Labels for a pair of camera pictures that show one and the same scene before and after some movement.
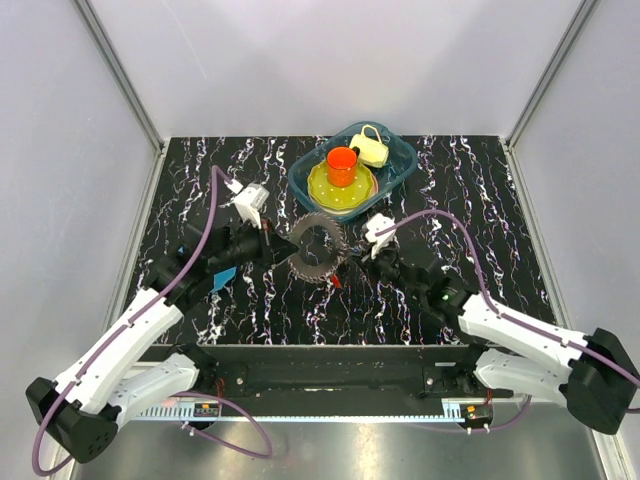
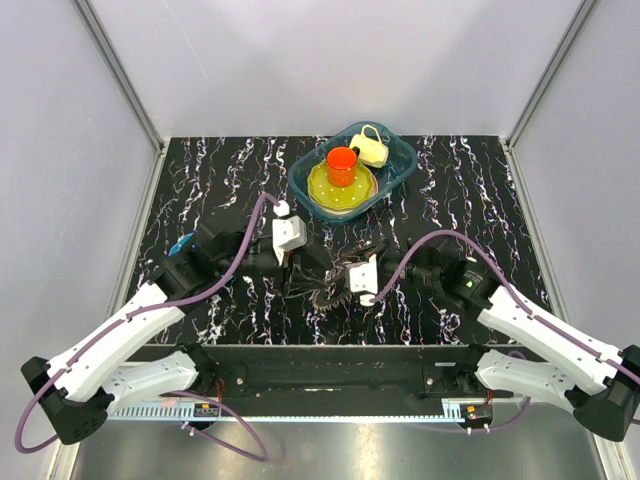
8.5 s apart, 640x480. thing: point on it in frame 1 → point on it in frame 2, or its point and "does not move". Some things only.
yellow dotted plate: (337, 197) does not move
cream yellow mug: (371, 152) does not move
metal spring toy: (306, 271) → (335, 289)
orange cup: (341, 166) does not move
